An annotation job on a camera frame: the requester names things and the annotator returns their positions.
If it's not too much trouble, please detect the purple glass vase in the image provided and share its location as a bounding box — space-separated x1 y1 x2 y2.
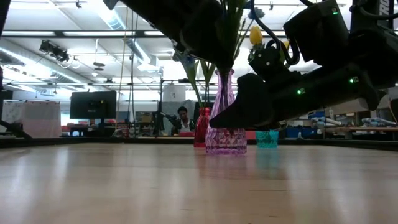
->
205 68 248 156

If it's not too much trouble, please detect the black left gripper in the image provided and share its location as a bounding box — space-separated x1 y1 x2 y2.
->
124 0 234 71

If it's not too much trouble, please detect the black background rig frame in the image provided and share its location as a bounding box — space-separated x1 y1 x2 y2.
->
160 79 210 138

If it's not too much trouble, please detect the teal glass vase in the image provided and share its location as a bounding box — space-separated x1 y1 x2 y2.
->
255 129 280 149

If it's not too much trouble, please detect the black computer monitor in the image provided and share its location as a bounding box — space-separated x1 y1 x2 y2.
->
70 91 117 133

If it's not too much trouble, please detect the yellow single tulip stem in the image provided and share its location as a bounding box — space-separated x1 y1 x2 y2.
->
247 26 264 63

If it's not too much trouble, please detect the background wooden table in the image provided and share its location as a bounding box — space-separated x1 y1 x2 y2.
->
323 126 398 133

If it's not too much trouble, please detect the dark single tulip stem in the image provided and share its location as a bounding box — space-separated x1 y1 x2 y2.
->
200 60 217 109

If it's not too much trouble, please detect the black ceiling camera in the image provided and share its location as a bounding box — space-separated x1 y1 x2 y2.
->
39 39 70 63

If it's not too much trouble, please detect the person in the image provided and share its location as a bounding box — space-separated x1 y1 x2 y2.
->
170 106 196 137

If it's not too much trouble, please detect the blue storage bin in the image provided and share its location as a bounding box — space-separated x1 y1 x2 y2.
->
285 126 312 139
307 108 326 121

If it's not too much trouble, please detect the red glass vase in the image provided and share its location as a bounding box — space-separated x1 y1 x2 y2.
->
193 107 212 148

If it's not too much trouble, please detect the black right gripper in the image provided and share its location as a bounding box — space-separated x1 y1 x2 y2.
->
210 46 386 131

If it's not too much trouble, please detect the black overhead light beam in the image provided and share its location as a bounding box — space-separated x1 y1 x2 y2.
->
0 29 165 39

